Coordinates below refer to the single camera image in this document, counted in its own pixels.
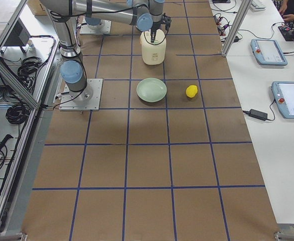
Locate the blue teach pendant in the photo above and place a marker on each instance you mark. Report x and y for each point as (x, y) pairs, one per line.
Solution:
(283, 92)
(268, 52)

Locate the upper blue teach pendant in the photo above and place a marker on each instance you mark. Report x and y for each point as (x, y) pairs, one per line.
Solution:
(268, 52)

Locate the cream rice cooker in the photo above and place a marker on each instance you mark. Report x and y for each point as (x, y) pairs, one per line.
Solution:
(153, 53)

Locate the green plate right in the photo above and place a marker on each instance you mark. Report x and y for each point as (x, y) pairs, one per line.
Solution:
(151, 90)

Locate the black power adapter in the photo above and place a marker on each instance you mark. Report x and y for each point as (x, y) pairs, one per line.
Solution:
(258, 115)

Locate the yellow lemon toy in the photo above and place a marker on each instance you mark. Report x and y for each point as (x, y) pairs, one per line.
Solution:
(191, 91)

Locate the person hand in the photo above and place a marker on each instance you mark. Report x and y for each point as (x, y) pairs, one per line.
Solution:
(288, 18)

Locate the aluminium frame post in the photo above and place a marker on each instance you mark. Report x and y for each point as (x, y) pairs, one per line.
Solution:
(241, 13)

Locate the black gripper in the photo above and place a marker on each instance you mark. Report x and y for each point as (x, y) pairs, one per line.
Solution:
(156, 25)

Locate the brown paper mat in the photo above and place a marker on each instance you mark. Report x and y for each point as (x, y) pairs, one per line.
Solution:
(177, 169)

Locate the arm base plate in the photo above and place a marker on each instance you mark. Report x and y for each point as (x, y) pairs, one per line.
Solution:
(89, 99)
(103, 28)

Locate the lower blue teach pendant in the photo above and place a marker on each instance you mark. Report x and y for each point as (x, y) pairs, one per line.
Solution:
(283, 92)

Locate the aluminium frame rail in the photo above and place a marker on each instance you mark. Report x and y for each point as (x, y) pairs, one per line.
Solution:
(9, 78)

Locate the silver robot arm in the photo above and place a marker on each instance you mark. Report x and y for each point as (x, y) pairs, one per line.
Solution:
(145, 15)

